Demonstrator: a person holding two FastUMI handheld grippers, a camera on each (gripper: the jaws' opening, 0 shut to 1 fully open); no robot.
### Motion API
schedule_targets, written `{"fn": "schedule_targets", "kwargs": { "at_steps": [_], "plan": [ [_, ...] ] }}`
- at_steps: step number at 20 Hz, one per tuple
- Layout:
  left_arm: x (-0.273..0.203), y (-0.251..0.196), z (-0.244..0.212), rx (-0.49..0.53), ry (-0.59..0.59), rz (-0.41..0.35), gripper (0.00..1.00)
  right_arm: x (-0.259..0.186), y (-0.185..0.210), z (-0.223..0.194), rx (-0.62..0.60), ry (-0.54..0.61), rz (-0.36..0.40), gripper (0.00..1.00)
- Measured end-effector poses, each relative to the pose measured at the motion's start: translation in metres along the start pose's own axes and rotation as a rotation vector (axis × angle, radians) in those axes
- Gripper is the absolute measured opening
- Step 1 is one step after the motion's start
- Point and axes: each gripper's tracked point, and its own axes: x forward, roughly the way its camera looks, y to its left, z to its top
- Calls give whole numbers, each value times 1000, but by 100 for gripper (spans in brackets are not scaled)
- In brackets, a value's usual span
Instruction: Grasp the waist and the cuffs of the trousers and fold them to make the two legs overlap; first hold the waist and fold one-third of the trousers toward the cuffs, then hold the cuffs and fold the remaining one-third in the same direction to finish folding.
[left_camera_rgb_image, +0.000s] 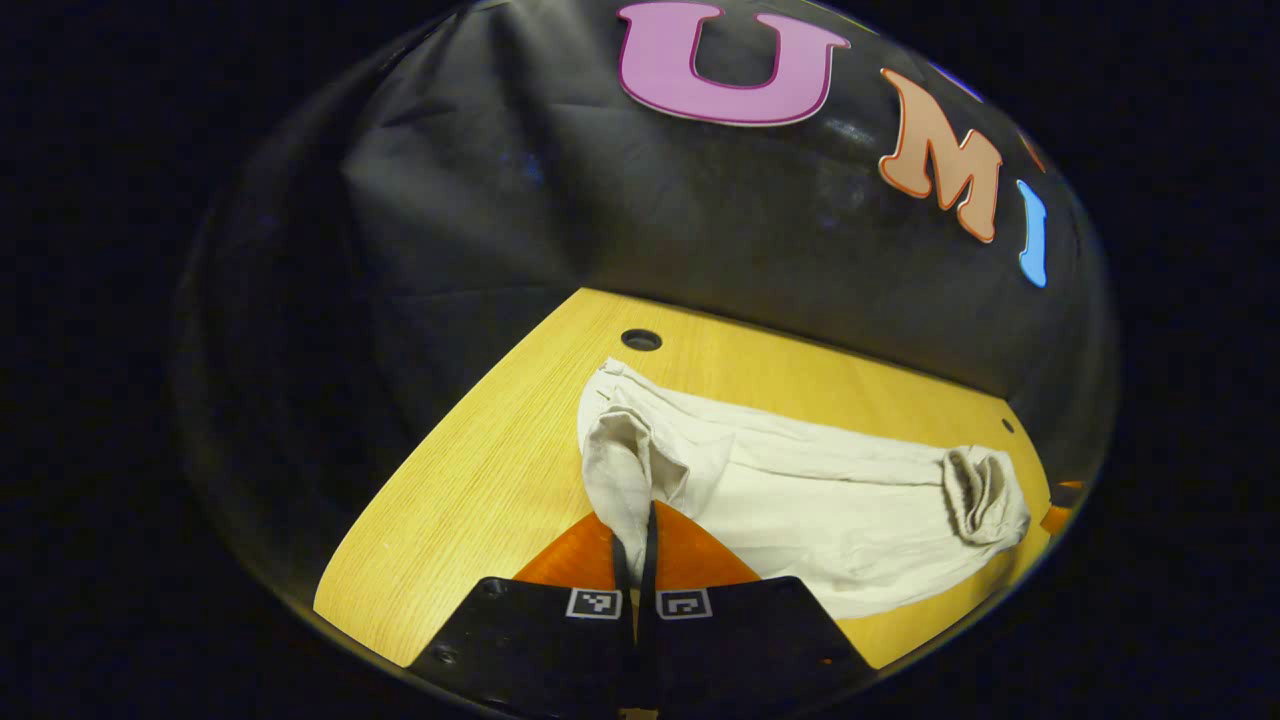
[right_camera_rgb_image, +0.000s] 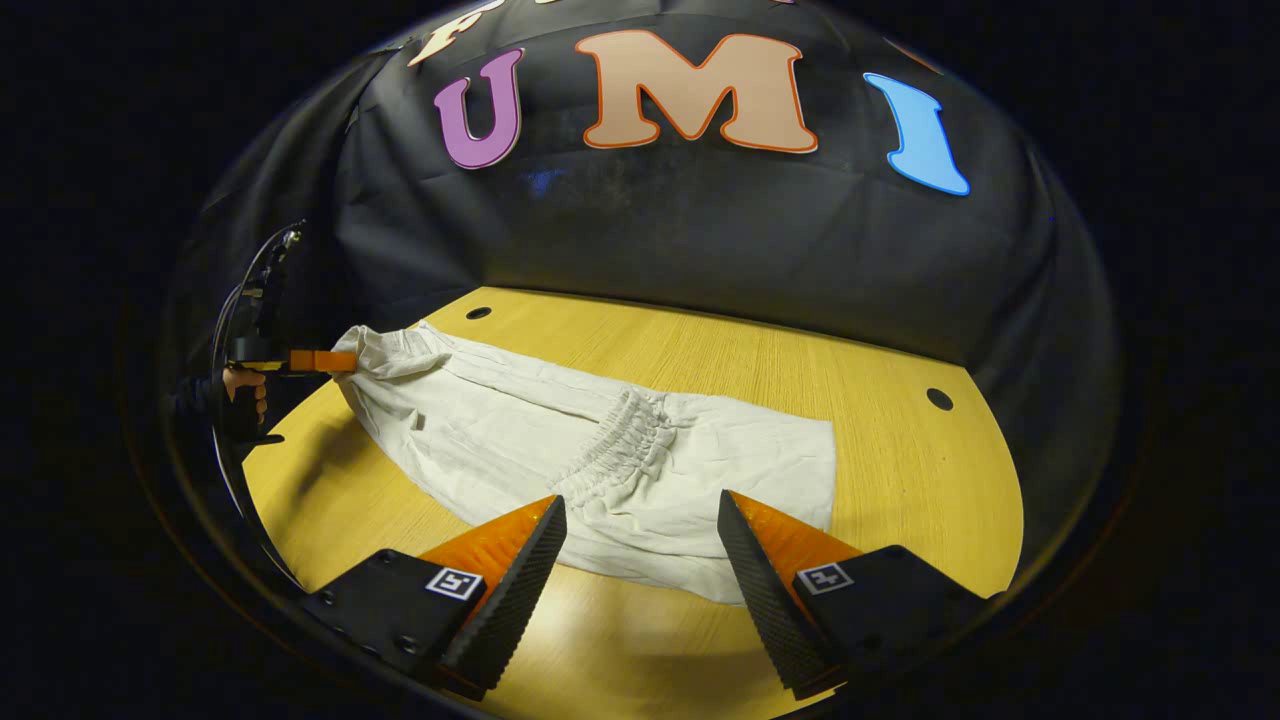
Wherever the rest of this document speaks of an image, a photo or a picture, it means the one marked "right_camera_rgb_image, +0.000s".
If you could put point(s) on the black backdrop cloth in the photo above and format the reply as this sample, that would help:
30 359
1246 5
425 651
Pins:
750 240

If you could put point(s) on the white jeans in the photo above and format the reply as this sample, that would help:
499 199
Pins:
560 440

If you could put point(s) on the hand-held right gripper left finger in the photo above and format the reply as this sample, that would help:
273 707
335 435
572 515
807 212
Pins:
515 595

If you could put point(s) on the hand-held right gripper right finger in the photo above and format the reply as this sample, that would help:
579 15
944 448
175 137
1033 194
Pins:
765 590

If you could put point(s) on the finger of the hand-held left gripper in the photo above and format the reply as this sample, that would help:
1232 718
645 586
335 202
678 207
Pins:
320 361

